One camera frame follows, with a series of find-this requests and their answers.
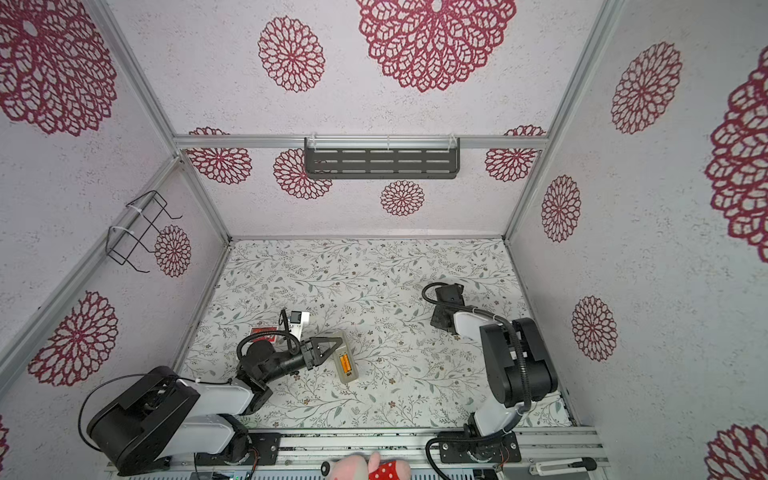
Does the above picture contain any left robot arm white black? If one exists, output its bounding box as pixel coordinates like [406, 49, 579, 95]
[77, 331, 344, 476]

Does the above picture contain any black corrugated left cable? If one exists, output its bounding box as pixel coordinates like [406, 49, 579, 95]
[235, 308, 302, 367]

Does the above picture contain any black wire wall basket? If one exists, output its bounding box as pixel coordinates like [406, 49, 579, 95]
[104, 190, 182, 274]

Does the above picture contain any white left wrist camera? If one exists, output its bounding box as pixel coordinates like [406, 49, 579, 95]
[281, 310, 310, 340]

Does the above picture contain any black corrugated cable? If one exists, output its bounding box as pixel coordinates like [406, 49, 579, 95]
[235, 308, 302, 367]
[421, 281, 534, 480]

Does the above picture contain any orange battery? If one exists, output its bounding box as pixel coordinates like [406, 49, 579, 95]
[339, 354, 353, 375]

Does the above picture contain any beige remote control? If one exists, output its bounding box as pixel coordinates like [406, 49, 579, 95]
[332, 331, 359, 385]

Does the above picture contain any black corrugated right cable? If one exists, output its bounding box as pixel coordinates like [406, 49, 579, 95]
[421, 281, 534, 480]

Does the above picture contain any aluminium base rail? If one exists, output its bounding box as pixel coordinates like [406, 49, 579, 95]
[138, 427, 610, 479]

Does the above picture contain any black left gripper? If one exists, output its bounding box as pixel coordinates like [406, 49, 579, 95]
[263, 336, 342, 385]

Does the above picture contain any dark metal wall shelf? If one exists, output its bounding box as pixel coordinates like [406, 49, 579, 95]
[304, 137, 461, 180]

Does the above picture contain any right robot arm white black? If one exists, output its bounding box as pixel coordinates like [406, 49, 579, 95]
[421, 282, 558, 440]

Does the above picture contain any red card box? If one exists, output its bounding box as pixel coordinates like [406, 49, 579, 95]
[251, 327, 277, 343]

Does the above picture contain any pink plush toy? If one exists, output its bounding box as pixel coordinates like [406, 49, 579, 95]
[320, 452, 412, 480]

